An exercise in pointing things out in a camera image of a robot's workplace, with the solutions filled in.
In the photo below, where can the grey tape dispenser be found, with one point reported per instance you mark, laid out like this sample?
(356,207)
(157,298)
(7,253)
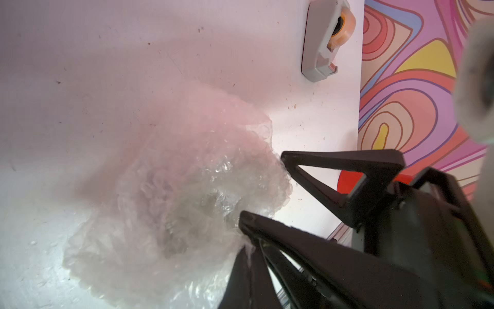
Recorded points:
(330,24)

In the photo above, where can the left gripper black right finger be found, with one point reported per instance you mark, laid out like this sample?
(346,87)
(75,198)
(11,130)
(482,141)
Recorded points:
(262,292)

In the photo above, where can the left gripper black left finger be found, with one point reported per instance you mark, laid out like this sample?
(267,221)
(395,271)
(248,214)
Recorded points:
(238,290)

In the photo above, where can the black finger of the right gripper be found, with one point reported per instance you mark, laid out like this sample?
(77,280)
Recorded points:
(364,182)
(362,280)

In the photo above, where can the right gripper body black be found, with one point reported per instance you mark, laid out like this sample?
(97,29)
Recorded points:
(428,230)

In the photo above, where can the clear bubble wrap sheet top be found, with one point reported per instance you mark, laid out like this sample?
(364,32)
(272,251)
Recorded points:
(168,236)

